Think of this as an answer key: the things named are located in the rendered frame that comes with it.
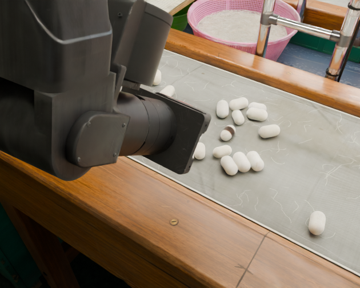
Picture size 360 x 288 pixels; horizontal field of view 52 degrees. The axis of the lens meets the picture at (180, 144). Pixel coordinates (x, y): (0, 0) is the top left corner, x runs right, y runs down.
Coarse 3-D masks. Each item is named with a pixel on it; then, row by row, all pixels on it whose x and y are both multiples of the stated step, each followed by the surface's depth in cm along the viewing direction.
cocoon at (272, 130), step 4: (260, 128) 61; (264, 128) 61; (268, 128) 61; (272, 128) 61; (276, 128) 61; (260, 132) 61; (264, 132) 60; (268, 132) 60; (272, 132) 61; (276, 132) 61; (264, 136) 61; (268, 136) 61; (272, 136) 61
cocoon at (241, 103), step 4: (232, 100) 66; (236, 100) 66; (240, 100) 66; (244, 100) 66; (232, 104) 66; (236, 104) 65; (240, 104) 66; (244, 104) 66; (232, 108) 66; (236, 108) 66; (240, 108) 66
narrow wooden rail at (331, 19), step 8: (288, 0) 94; (296, 0) 94; (312, 0) 94; (240, 8) 102; (296, 8) 93; (312, 8) 91; (320, 8) 91; (328, 8) 91; (336, 8) 91; (344, 8) 91; (304, 16) 93; (312, 16) 92; (320, 16) 91; (328, 16) 90; (336, 16) 89; (344, 16) 88; (312, 24) 93; (320, 24) 92; (328, 24) 91; (336, 24) 90
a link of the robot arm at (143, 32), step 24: (120, 0) 25; (120, 24) 25; (144, 24) 27; (168, 24) 28; (120, 48) 25; (144, 48) 27; (120, 72) 25; (144, 72) 28; (96, 120) 22; (120, 120) 24; (72, 144) 21; (96, 144) 23; (120, 144) 26
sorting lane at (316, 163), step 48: (192, 96) 70; (240, 96) 70; (288, 96) 70; (240, 144) 61; (288, 144) 61; (336, 144) 61; (240, 192) 54; (288, 192) 54; (336, 192) 54; (288, 240) 48; (336, 240) 48
